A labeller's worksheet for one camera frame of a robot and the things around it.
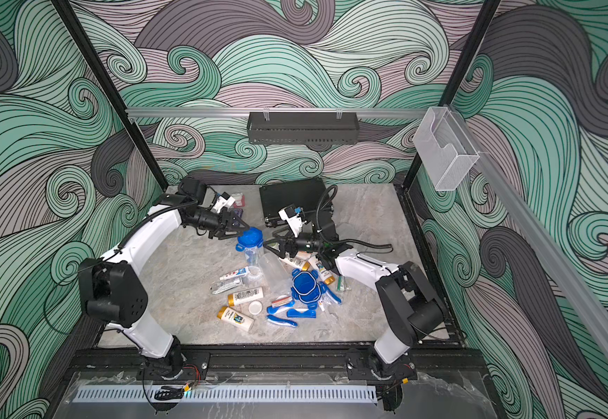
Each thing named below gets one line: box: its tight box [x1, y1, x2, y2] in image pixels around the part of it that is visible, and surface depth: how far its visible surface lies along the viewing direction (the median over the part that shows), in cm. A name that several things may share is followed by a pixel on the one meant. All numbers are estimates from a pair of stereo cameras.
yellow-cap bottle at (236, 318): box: [216, 305, 256, 332], surface depth 82 cm
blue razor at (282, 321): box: [266, 314, 298, 329], surface depth 83 cm
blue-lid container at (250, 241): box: [235, 226, 264, 268], surface depth 87 cm
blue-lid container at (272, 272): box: [247, 252, 293, 289], surface depth 93 cm
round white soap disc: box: [248, 300, 263, 316], surface depth 85 cm
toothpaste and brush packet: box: [317, 281, 343, 312], surface depth 87 cm
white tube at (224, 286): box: [209, 281, 243, 295], surface depth 90 cm
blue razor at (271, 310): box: [266, 300, 296, 315], surface depth 85 cm
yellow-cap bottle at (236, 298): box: [227, 286, 264, 307], surface depth 87 cm
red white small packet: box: [270, 295, 292, 309], surface depth 86 cm
